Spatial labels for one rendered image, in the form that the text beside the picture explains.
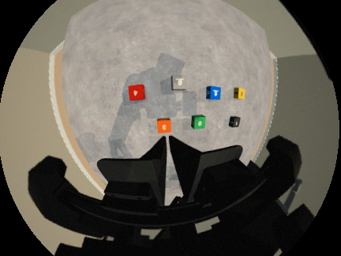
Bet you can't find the red block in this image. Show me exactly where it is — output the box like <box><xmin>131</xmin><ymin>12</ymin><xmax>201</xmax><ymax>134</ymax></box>
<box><xmin>129</xmin><ymin>85</ymin><xmax>145</xmax><ymax>100</ymax></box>

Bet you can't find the blue block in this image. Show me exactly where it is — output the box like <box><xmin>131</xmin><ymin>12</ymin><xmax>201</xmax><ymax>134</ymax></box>
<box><xmin>206</xmin><ymin>86</ymin><xmax>221</xmax><ymax>100</ymax></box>

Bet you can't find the orange block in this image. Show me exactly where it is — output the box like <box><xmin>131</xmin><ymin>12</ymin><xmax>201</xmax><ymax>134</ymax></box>
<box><xmin>157</xmin><ymin>118</ymin><xmax>171</xmax><ymax>134</ymax></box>

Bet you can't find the yellow block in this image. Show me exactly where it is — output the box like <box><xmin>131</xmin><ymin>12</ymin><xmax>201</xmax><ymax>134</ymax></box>
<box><xmin>234</xmin><ymin>87</ymin><xmax>245</xmax><ymax>100</ymax></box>

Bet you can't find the green block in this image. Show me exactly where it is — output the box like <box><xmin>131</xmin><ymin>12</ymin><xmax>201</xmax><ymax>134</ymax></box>
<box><xmin>192</xmin><ymin>115</ymin><xmax>206</xmax><ymax>129</ymax></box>

